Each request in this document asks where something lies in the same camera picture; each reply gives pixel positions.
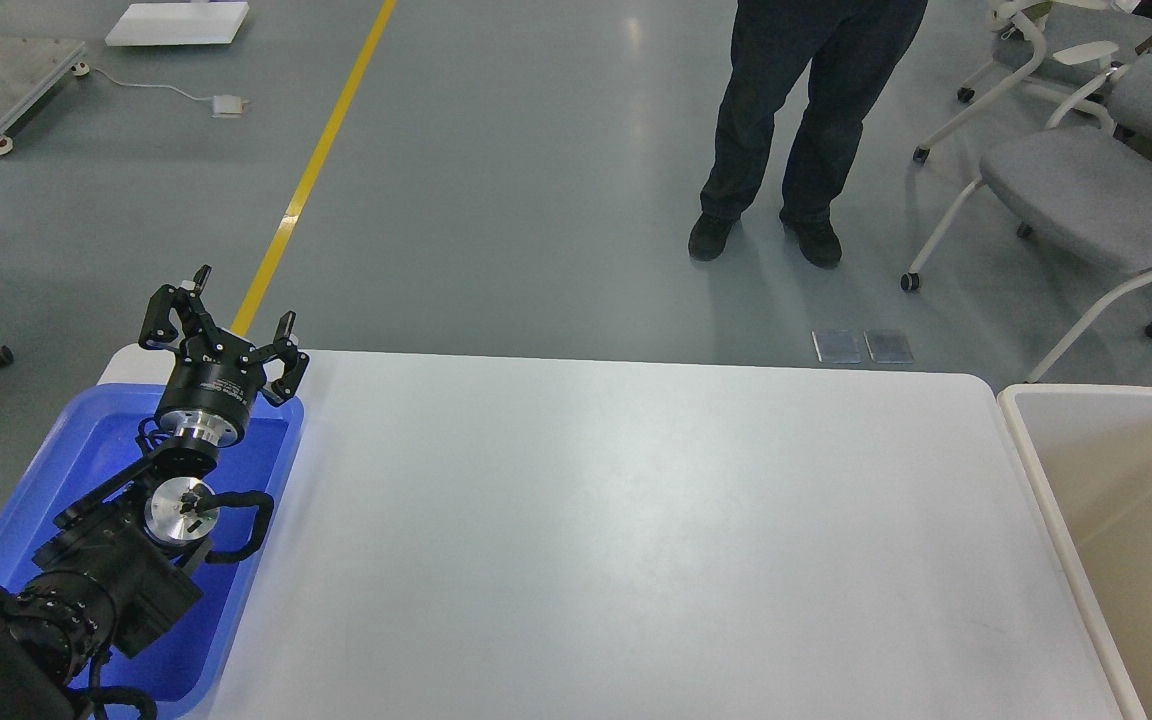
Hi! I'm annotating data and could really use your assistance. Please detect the left floor metal plate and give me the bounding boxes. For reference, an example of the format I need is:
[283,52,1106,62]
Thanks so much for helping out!
[812,329,863,365]

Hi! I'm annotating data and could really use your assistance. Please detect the grey chair far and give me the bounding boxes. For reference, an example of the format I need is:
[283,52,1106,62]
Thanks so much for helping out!
[911,1,1152,164]

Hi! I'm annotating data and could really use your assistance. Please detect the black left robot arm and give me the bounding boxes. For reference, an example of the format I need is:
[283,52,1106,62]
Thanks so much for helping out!
[0,266,310,719]

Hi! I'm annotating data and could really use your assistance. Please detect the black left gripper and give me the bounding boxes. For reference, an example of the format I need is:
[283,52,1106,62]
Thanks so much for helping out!
[141,265,310,448]

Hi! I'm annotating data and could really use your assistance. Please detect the white flat board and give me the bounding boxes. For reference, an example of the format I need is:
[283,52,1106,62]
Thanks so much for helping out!
[105,1,250,47]

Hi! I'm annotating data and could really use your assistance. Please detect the floor metal plate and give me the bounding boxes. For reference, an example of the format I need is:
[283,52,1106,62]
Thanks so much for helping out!
[812,329,863,365]
[864,329,915,365]

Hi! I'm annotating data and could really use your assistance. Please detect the white power adapter with cable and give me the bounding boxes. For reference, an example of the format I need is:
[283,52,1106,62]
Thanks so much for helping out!
[74,63,250,119]

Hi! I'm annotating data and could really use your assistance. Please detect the white plastic bin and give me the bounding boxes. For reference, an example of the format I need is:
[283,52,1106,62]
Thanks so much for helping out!
[998,384,1152,719]

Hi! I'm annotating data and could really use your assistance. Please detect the grey chair near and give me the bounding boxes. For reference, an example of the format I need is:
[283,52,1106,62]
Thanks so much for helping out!
[900,41,1152,382]

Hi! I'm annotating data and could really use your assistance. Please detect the person in dark trousers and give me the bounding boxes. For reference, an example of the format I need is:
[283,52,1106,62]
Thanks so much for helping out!
[688,0,929,268]

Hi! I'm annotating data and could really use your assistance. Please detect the right floor metal plate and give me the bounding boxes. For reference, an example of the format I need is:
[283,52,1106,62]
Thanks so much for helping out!
[864,329,915,365]

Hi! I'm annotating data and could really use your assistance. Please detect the grey chair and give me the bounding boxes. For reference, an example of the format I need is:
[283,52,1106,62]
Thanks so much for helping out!
[900,41,1152,382]
[911,1,1152,164]

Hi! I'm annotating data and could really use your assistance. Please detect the blue plastic bin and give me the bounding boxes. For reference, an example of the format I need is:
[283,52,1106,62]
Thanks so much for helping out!
[0,382,305,706]

